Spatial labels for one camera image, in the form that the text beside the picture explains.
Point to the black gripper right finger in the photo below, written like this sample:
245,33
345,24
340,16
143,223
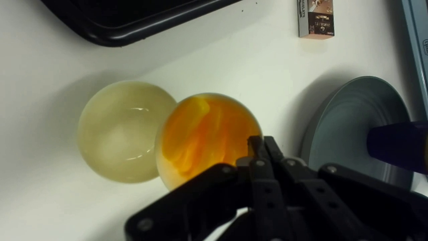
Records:
338,205

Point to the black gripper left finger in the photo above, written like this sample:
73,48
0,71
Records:
214,205

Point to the translucent yellow plastic cup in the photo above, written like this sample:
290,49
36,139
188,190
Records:
168,164

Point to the orange stick-shaped cup contents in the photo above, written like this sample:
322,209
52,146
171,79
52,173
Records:
201,134

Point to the purple small cup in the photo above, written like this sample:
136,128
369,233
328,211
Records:
396,144

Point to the empty translucent pale cup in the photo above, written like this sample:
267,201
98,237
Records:
120,128

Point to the grey-blue round plate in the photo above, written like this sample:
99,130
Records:
348,128

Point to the light blue toaster oven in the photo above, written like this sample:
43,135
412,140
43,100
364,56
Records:
419,44

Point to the dark brown chocolate box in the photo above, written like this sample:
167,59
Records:
316,20

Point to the black plastic tray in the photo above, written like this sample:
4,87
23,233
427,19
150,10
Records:
134,17

